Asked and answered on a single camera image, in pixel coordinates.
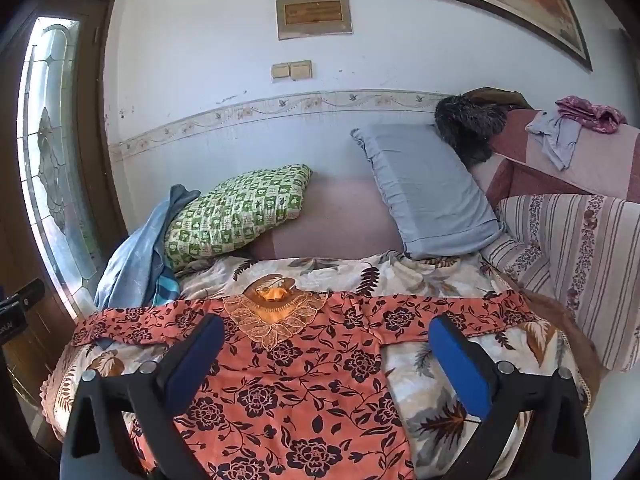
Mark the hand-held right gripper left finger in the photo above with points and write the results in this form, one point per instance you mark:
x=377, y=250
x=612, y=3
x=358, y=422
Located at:
x=195, y=362

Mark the magenta patterned garment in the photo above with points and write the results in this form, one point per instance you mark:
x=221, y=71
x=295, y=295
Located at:
x=590, y=110

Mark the mauve pink cushion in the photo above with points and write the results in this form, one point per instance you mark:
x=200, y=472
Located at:
x=340, y=215

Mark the teal striped knit garment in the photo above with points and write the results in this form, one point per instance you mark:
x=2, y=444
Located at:
x=167, y=287

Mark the orange floral blouse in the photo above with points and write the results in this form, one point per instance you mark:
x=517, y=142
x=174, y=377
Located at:
x=300, y=400

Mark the black fluffy cushion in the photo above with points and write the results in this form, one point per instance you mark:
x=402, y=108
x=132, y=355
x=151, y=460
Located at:
x=465, y=125

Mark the blue-grey knit sweater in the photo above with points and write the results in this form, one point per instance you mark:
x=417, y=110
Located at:
x=130, y=260

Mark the brown wooden door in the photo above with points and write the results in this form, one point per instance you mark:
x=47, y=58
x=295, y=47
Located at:
x=15, y=240

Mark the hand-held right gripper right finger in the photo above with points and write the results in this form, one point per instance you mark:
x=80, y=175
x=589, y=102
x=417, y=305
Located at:
x=465, y=365

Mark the dark brown cloth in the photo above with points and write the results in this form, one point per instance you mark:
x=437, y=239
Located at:
x=500, y=96

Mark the cream floral fleece blanket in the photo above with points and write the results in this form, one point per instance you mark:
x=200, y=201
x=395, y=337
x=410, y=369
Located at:
x=440, y=410

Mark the beige wall switch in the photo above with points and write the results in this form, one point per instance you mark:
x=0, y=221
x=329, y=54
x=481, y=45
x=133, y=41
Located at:
x=301, y=70
x=281, y=72

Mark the green checked pillow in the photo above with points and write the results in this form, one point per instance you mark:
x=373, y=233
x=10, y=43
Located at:
x=235, y=210

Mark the beige wall panel box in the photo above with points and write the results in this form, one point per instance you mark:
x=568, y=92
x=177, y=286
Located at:
x=312, y=12

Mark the stained glass door pane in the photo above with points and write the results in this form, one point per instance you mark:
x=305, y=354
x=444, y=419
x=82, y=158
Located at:
x=50, y=160

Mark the lilac grey garment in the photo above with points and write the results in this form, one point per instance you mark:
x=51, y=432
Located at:
x=557, y=140

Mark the blue-grey pillow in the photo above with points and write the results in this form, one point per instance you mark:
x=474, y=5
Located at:
x=430, y=190

